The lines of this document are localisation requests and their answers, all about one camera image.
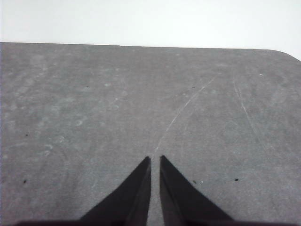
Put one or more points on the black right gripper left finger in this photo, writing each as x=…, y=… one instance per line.
x=127, y=202

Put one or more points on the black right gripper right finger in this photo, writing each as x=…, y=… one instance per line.
x=181, y=202

